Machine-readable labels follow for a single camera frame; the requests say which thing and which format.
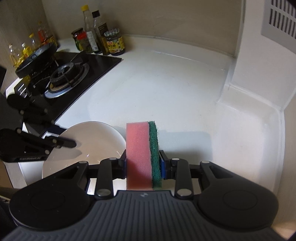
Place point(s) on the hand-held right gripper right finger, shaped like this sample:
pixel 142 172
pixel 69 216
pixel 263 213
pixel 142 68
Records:
pixel 162 167

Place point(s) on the black cap dark bottle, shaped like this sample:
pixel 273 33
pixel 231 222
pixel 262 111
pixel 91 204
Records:
pixel 101 30

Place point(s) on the grey vent grille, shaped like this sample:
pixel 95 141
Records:
pixel 277 16

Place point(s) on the white round plate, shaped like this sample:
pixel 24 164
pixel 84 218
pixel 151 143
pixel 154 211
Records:
pixel 92 141

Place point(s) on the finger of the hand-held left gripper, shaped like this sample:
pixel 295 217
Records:
pixel 57 131
pixel 67 143

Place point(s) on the yellow cap clear bottle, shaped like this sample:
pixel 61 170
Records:
pixel 91 39

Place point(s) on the dark lid jar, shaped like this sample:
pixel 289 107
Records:
pixel 76 34

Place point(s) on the black glass cooktop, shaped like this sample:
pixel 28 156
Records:
pixel 97 67

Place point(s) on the red lid jar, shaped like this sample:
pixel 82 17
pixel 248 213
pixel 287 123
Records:
pixel 84 44

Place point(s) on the pink green sponge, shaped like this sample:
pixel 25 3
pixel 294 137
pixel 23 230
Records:
pixel 138 157

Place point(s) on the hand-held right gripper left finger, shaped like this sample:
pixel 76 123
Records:
pixel 119 170

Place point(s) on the clear bottle yellow oil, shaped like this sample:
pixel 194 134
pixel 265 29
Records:
pixel 14 56
pixel 33 41
pixel 26 52

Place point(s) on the gas burner with pan support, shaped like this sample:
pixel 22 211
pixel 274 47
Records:
pixel 67 76

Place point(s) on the green lid sauce jar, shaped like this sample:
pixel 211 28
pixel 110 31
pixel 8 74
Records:
pixel 114 45

